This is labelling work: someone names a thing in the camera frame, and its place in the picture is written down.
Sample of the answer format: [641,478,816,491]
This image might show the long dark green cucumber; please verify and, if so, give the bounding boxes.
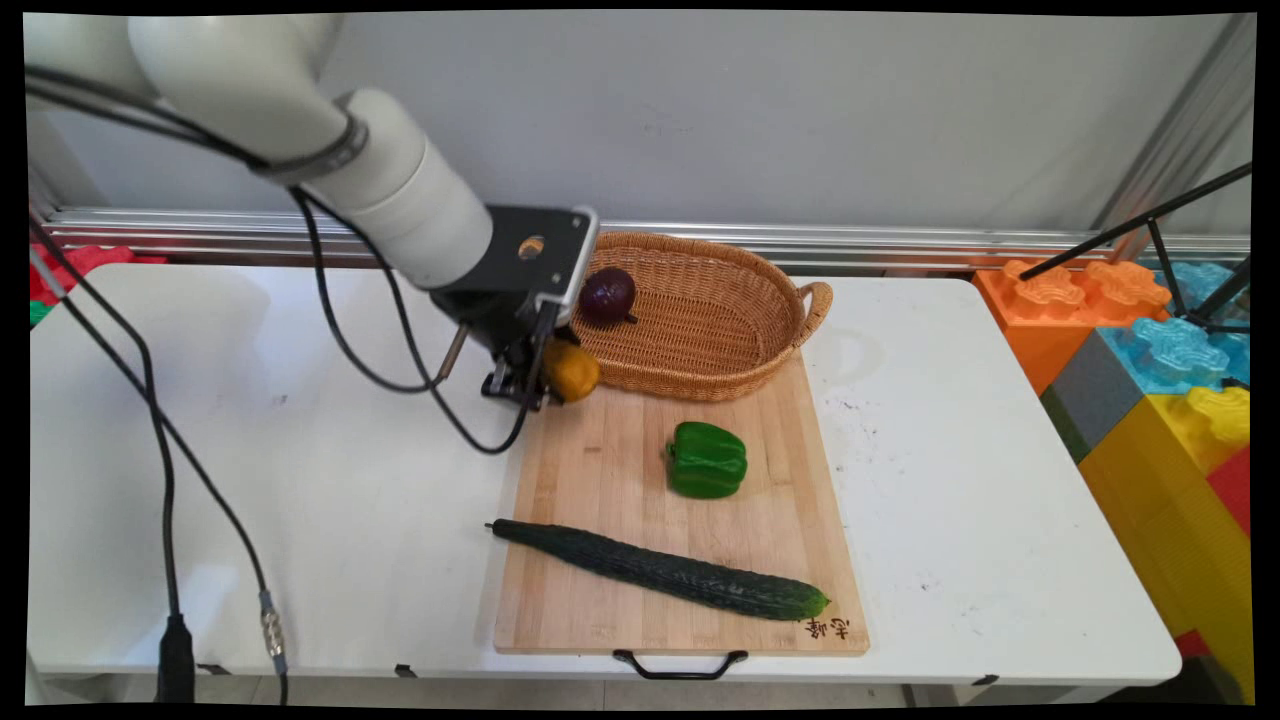
[486,518,832,622]

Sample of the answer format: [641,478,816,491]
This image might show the grey foam building block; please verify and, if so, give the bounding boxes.
[1039,329,1147,464]

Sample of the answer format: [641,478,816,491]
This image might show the black tripod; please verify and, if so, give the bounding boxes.
[1019,162,1254,336]

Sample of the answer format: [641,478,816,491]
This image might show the black wrist camera mount plate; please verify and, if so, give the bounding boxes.
[440,205,601,328]

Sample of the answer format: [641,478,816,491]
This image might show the aluminium rail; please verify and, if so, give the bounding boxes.
[44,206,1252,273]

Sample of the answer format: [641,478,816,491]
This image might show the aluminium frame post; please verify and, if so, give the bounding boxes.
[1090,14,1257,263]

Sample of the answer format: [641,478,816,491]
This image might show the black cable looped to gripper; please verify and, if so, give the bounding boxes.
[288,185,546,456]

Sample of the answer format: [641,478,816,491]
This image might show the orange foam building block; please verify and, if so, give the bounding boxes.
[973,259,1173,397]

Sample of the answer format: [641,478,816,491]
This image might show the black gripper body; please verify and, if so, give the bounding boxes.
[430,288,561,373]

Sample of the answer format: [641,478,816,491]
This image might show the green bell pepper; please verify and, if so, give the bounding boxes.
[665,421,749,500]

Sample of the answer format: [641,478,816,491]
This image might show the bamboo cutting board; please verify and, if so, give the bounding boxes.
[493,352,871,682]

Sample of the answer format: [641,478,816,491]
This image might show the red foam piece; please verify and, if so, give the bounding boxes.
[29,244,168,307]

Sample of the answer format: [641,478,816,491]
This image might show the red foam building block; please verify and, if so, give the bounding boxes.
[1205,445,1253,537]

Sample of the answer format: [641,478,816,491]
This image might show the light blue foam building block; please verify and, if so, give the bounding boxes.
[1098,262,1253,397]

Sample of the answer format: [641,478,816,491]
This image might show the thick black cable with plug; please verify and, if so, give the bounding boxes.
[28,215,197,704]

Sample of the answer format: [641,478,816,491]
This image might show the woven wicker basket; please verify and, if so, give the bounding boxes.
[570,232,835,403]

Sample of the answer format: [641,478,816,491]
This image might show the orange fruit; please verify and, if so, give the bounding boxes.
[543,341,602,405]

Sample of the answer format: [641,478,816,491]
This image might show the black cable with silver connector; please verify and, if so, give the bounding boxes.
[28,255,291,706]

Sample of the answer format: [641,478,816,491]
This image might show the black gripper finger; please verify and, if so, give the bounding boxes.
[522,300,563,393]
[481,362,550,413]

